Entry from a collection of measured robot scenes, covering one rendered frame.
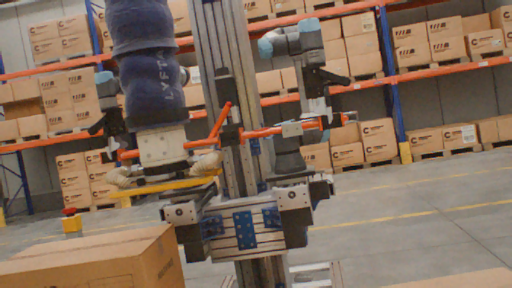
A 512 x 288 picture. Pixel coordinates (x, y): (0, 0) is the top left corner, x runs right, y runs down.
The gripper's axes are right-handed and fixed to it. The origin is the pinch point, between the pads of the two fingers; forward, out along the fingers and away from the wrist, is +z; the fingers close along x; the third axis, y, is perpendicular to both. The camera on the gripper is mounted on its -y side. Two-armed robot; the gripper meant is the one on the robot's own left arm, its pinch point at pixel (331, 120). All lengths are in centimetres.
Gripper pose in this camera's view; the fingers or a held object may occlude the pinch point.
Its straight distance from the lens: 162.7
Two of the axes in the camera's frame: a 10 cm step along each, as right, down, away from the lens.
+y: -9.8, 1.6, 1.2
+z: 1.7, 9.8, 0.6
